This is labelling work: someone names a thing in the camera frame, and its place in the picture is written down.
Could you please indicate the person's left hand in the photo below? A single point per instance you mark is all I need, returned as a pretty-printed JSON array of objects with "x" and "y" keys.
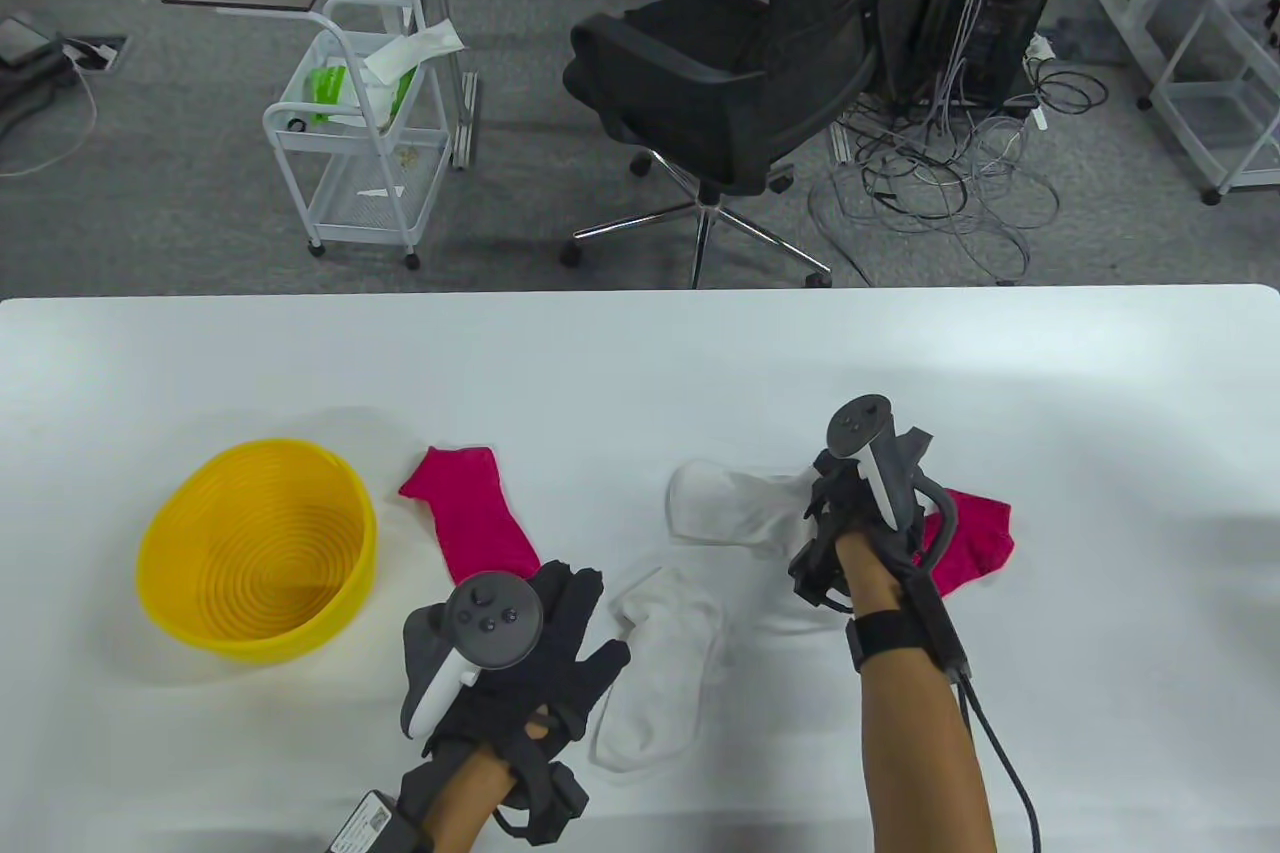
[{"x": 560, "y": 683}]

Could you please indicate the person's right hand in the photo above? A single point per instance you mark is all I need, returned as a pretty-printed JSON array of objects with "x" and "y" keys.
[{"x": 845, "y": 498}]

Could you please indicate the white sock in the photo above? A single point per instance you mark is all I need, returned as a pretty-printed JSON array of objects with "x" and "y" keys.
[
  {"x": 730, "y": 508},
  {"x": 660, "y": 683}
]

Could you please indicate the pink sock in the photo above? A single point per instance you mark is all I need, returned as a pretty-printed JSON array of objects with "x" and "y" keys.
[
  {"x": 470, "y": 513},
  {"x": 975, "y": 543}
]

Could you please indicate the person's right forearm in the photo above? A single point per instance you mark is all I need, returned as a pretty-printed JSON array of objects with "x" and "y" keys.
[{"x": 920, "y": 743}]

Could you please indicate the person's left forearm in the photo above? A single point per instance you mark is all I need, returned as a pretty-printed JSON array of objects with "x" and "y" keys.
[{"x": 465, "y": 803}]

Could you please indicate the grey white right hand controller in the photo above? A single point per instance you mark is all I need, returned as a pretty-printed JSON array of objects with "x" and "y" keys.
[{"x": 860, "y": 423}]

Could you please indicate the black right wristband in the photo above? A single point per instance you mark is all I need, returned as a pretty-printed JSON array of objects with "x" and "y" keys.
[{"x": 885, "y": 638}]

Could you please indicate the yellow ribbed basket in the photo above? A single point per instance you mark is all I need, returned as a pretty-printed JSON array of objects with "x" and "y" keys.
[{"x": 260, "y": 573}]

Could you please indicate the black office chair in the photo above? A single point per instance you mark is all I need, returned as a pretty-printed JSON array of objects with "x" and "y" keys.
[{"x": 700, "y": 63}]

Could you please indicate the white power strip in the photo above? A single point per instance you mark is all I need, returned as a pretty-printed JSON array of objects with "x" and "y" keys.
[{"x": 1040, "y": 48}]

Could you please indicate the white metal rack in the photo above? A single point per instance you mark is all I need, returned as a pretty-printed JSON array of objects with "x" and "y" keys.
[{"x": 1190, "y": 128}]

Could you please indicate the white paper sheet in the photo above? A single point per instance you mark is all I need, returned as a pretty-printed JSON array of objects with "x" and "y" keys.
[{"x": 420, "y": 48}]

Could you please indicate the green packet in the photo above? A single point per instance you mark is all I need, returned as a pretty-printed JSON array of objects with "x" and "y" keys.
[{"x": 328, "y": 88}]

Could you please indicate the floor outlet box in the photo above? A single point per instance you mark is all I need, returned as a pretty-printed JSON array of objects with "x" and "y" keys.
[{"x": 95, "y": 53}]

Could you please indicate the black equipment pile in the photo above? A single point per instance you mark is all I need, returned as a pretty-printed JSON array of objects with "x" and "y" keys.
[{"x": 25, "y": 83}]

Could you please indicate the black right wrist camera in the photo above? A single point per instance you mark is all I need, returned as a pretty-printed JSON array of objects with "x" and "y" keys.
[{"x": 938, "y": 623}]

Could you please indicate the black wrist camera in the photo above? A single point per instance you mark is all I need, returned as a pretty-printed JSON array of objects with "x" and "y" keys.
[
  {"x": 938, "y": 623},
  {"x": 375, "y": 823}
]

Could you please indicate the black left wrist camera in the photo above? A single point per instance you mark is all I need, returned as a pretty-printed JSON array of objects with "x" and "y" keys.
[{"x": 375, "y": 823}]

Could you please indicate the white desk leg frame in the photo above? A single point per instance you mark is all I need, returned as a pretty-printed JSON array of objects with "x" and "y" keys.
[{"x": 1125, "y": 18}]

